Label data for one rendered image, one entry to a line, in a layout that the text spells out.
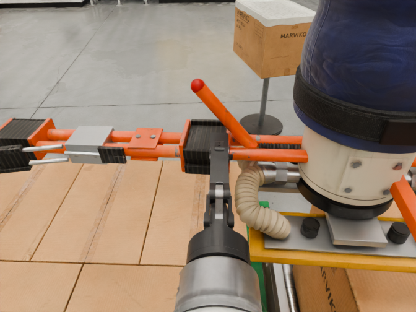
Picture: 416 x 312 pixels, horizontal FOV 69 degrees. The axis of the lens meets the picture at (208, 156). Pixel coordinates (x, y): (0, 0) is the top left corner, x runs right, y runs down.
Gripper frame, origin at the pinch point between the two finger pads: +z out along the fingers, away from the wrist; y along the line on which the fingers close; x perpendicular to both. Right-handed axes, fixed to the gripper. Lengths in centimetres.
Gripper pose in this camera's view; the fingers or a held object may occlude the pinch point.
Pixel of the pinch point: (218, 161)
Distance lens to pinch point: 50.5
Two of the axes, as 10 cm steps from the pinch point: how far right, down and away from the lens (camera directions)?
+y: 0.0, 7.9, 6.1
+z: 0.3, -6.1, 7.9
